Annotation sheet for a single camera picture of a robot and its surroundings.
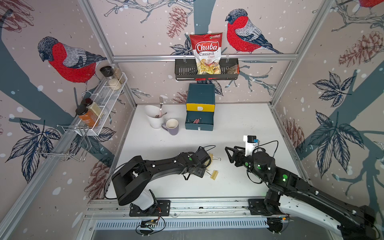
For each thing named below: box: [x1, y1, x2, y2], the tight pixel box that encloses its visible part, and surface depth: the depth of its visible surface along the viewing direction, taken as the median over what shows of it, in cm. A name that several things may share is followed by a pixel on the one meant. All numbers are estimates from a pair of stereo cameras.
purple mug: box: [161, 118, 179, 136], surface depth 102 cm
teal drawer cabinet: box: [185, 83, 216, 131], surface depth 97 cm
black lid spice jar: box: [99, 65, 122, 91], surface depth 83 cm
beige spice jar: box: [84, 98, 104, 119], surface depth 68 cm
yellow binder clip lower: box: [206, 170, 219, 181], surface depth 85 cm
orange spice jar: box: [75, 107, 98, 129], surface depth 66 cm
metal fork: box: [159, 96, 164, 117], surface depth 106 cm
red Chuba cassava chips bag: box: [189, 32, 223, 75], surface depth 84 cm
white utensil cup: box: [144, 105, 164, 129], surface depth 103 cm
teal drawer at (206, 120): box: [185, 110, 214, 131], surface depth 99 cm
